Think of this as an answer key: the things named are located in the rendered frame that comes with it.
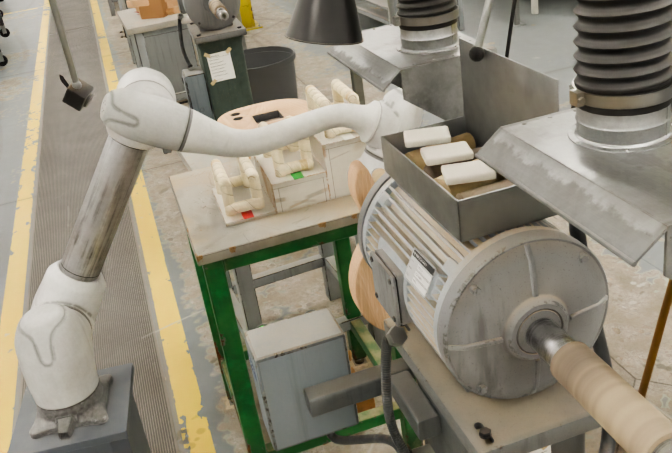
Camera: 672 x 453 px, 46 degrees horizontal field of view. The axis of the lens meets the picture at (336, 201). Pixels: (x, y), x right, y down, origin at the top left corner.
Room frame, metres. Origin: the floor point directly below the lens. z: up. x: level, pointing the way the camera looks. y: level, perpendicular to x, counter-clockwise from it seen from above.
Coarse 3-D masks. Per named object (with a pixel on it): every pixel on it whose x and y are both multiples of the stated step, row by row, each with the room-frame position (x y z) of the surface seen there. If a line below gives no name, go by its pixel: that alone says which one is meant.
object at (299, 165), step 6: (288, 162) 2.08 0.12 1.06; (294, 162) 2.07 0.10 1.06; (300, 162) 2.07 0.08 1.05; (306, 162) 2.07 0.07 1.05; (312, 162) 2.08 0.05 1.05; (276, 168) 2.06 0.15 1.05; (282, 168) 2.06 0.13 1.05; (288, 168) 2.06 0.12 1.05; (294, 168) 2.06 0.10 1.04; (300, 168) 2.07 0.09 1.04; (306, 168) 2.07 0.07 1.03; (282, 174) 2.06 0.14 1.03
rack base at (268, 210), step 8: (216, 192) 2.21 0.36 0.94; (240, 192) 2.19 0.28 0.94; (248, 192) 2.18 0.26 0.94; (264, 192) 2.16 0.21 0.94; (216, 200) 2.16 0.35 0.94; (240, 200) 2.13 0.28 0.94; (264, 200) 2.10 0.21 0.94; (224, 208) 2.09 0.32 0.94; (264, 208) 2.05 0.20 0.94; (272, 208) 2.04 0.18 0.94; (224, 216) 2.03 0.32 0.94; (232, 216) 2.03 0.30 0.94; (240, 216) 2.02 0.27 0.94; (256, 216) 2.01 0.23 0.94; (264, 216) 2.01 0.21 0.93; (232, 224) 1.99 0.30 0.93
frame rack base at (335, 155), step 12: (312, 144) 2.18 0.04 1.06; (324, 144) 2.06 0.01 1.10; (336, 144) 2.07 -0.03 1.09; (348, 144) 2.07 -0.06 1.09; (360, 144) 2.08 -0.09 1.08; (324, 156) 2.06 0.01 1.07; (336, 156) 2.07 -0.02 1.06; (348, 156) 2.07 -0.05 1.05; (360, 156) 2.08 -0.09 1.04; (324, 168) 2.07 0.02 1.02; (336, 168) 2.06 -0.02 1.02; (348, 168) 2.07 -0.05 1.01; (336, 180) 2.06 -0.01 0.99; (336, 192) 2.06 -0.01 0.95; (348, 192) 2.07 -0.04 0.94
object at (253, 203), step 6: (252, 198) 2.05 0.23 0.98; (258, 198) 2.05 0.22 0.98; (234, 204) 2.03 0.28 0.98; (240, 204) 2.03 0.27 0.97; (246, 204) 2.03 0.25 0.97; (252, 204) 2.03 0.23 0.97; (258, 204) 2.04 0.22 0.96; (228, 210) 2.02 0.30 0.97; (234, 210) 2.02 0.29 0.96; (240, 210) 2.02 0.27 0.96; (246, 210) 2.03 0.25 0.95
